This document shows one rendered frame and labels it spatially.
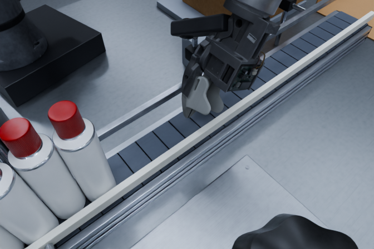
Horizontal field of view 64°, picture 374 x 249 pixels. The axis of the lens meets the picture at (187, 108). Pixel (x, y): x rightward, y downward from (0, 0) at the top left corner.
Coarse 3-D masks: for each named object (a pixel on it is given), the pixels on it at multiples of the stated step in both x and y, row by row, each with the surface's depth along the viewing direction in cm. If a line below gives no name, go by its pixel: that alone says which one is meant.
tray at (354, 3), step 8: (320, 0) 92; (336, 0) 97; (344, 0) 97; (352, 0) 97; (360, 0) 97; (368, 0) 97; (328, 8) 94; (336, 8) 94; (344, 8) 94; (352, 8) 94; (360, 8) 94; (368, 8) 94; (352, 16) 91; (360, 16) 91; (368, 24) 88
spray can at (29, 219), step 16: (0, 176) 33; (16, 176) 34; (0, 192) 32; (16, 192) 34; (32, 192) 38; (0, 208) 33; (16, 208) 35; (32, 208) 38; (48, 208) 44; (0, 224) 36; (16, 224) 37; (32, 224) 39; (48, 224) 42; (32, 240) 41
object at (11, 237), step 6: (0, 228) 38; (0, 234) 38; (6, 234) 39; (12, 234) 41; (0, 240) 38; (6, 240) 39; (12, 240) 40; (18, 240) 42; (0, 246) 38; (6, 246) 39; (12, 246) 40; (18, 246) 42; (24, 246) 44
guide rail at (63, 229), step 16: (368, 16) 76; (352, 32) 75; (320, 48) 68; (304, 64) 66; (272, 80) 61; (256, 96) 59; (224, 112) 56; (208, 128) 54; (192, 144) 53; (160, 160) 49; (144, 176) 48; (112, 192) 46; (96, 208) 44; (64, 224) 43; (80, 224) 44; (48, 240) 41
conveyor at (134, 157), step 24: (336, 24) 80; (288, 48) 74; (312, 48) 74; (264, 72) 68; (240, 96) 63; (264, 96) 63; (192, 120) 60; (144, 144) 56; (168, 144) 56; (120, 168) 52; (96, 216) 47
